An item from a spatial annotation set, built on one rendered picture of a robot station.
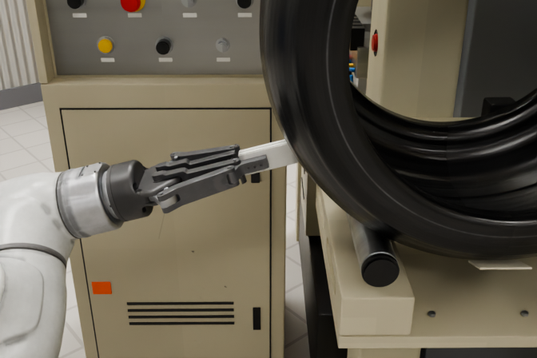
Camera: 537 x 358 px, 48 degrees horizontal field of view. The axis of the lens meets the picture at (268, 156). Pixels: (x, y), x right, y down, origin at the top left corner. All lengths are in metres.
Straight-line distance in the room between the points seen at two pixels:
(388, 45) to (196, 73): 0.55
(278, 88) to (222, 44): 0.72
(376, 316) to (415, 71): 0.43
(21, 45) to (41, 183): 3.27
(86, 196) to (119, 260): 0.84
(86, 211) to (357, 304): 0.35
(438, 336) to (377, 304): 0.09
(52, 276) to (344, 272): 0.35
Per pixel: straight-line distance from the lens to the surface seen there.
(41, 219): 0.79
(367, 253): 0.73
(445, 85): 1.05
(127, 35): 1.40
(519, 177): 0.95
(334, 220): 0.89
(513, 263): 0.78
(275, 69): 0.63
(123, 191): 0.76
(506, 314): 0.87
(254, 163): 0.74
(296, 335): 2.00
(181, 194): 0.73
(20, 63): 4.07
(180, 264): 1.58
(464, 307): 0.86
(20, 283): 0.73
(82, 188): 0.78
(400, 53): 1.01
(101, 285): 1.66
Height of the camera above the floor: 1.32
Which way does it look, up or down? 25 degrees down
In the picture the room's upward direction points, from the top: straight up
